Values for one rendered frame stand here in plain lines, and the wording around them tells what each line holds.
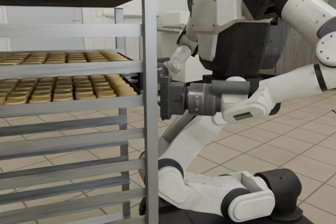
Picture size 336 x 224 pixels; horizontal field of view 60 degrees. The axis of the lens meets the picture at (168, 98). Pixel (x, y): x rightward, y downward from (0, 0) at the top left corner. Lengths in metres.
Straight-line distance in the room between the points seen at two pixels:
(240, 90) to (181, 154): 0.40
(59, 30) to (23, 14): 3.68
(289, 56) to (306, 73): 4.46
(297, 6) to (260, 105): 0.26
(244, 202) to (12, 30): 0.96
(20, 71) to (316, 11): 0.69
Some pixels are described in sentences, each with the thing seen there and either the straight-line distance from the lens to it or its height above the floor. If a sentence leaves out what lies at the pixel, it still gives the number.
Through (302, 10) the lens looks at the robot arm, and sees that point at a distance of 0.79.
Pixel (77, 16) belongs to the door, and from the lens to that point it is 4.65.
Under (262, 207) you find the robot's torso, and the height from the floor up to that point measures 0.28.
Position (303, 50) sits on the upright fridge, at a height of 0.59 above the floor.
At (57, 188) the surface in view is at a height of 0.33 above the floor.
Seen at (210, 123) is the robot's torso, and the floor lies 0.65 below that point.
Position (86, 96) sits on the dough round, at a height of 0.79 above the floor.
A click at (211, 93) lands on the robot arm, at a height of 0.80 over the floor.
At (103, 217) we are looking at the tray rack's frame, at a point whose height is 0.15.
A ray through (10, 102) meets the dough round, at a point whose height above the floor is 0.79.
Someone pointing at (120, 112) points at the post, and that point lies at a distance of 1.21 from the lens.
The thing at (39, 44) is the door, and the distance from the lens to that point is 4.44.
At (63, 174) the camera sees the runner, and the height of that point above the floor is 0.60.
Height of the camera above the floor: 0.97
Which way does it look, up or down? 14 degrees down
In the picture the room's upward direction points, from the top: straight up
